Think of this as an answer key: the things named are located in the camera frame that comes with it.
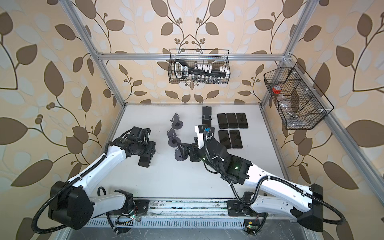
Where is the black phone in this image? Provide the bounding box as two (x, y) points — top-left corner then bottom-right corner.
(217, 113), (229, 129)

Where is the green phone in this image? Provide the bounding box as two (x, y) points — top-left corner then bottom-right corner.
(226, 113), (239, 129)

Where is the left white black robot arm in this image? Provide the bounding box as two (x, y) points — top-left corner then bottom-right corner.
(31, 127), (156, 234)

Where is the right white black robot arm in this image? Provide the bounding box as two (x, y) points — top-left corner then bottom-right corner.
(177, 131), (347, 233)

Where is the front left purple stand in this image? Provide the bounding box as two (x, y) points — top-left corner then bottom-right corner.
(174, 149), (188, 162)

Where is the purple round stand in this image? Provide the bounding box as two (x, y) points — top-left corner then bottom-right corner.
(167, 128), (181, 148)

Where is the back left round stand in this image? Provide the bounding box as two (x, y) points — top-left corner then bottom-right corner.
(171, 113), (184, 130)

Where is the back right black stand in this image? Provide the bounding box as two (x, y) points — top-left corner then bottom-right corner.
(202, 106), (212, 128)

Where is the red capped clear item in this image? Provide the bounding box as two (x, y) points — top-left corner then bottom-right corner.
(272, 85), (282, 96)

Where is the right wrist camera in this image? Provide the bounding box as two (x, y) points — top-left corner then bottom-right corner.
(195, 125), (215, 149)

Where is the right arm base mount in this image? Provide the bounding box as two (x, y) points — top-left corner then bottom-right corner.
(227, 200), (269, 217)

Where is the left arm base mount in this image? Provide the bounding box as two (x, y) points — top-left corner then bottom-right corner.
(113, 199), (150, 216)

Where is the front aluminium rail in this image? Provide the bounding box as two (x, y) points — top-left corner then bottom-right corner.
(86, 198), (298, 230)

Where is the back wire basket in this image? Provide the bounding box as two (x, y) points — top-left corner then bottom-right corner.
(168, 48), (231, 85)

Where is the wire basket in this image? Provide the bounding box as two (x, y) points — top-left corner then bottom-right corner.
(168, 48), (231, 85)
(264, 63), (334, 130)

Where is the right wire basket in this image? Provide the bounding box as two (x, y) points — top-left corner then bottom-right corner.
(264, 63), (334, 130)

